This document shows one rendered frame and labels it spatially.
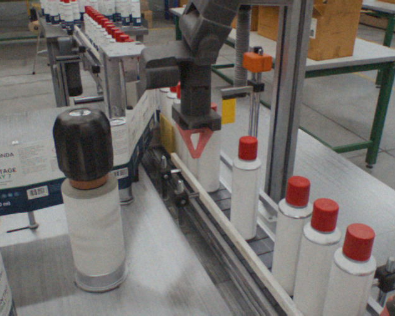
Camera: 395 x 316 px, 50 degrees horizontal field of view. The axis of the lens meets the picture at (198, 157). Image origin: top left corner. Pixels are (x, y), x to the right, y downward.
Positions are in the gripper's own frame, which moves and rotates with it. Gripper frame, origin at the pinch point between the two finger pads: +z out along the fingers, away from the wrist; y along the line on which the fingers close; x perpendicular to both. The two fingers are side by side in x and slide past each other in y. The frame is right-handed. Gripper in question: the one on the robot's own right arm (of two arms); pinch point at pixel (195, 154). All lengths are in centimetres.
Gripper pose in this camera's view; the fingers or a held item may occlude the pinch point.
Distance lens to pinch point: 83.8
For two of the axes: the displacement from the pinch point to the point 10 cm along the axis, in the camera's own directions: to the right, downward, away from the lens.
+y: 3.7, 4.2, -8.3
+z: 0.0, 8.9, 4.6
